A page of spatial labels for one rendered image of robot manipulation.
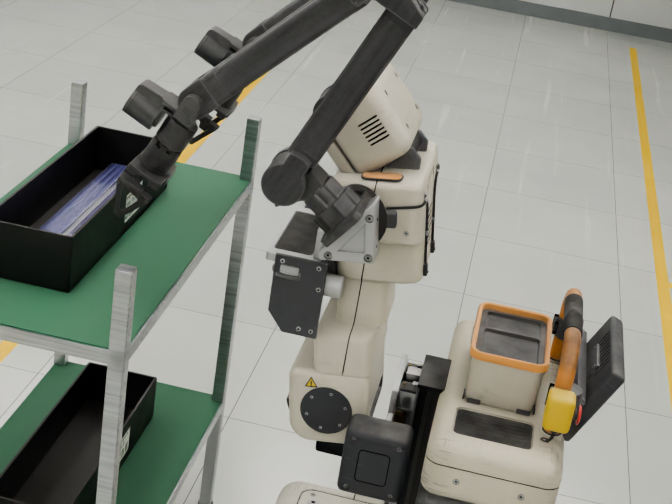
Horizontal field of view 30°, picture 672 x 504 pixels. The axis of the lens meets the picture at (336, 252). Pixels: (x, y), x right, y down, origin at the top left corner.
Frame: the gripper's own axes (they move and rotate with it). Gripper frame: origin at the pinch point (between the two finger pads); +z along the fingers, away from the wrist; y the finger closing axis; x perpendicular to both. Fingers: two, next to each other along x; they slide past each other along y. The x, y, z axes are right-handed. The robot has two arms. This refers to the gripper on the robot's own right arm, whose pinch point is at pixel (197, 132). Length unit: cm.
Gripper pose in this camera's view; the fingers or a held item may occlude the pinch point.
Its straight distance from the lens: 267.6
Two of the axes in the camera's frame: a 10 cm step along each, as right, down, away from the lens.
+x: 8.1, 5.9, 0.8
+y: -1.8, 3.8, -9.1
